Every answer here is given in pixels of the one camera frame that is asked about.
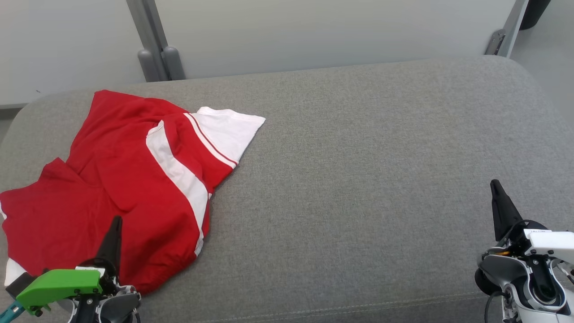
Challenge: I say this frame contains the left cable with teal plug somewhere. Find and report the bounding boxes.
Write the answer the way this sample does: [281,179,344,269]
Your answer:
[0,300,24,323]

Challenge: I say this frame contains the black round object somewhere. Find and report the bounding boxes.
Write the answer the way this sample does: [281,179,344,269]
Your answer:
[519,0,552,31]

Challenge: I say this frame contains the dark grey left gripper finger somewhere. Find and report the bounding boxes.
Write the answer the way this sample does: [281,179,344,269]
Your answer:
[96,215,123,272]

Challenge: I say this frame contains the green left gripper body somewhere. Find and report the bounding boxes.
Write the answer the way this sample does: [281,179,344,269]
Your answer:
[16,258,121,315]

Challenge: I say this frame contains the slanted grey post with bracket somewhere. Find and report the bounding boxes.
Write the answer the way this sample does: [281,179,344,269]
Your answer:
[485,0,531,58]

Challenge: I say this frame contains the grey partition post with feet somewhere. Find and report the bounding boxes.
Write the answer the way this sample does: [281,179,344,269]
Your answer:
[126,0,186,83]

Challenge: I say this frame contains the grey fabric sofa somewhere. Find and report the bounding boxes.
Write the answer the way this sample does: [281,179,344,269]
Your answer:
[0,55,574,323]

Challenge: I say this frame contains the red shorts with white stripe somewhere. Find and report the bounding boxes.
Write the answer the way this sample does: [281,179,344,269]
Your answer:
[0,114,213,295]

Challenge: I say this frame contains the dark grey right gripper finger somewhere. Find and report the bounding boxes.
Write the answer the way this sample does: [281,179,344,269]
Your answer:
[490,179,523,242]

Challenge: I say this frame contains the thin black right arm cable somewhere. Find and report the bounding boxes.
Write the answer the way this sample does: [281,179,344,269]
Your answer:
[483,291,509,323]

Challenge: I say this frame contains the red jersey with white sleeves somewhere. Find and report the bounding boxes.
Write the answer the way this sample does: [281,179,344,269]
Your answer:
[0,90,266,288]

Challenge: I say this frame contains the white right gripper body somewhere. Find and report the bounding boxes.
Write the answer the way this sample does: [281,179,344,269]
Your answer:
[496,220,574,265]

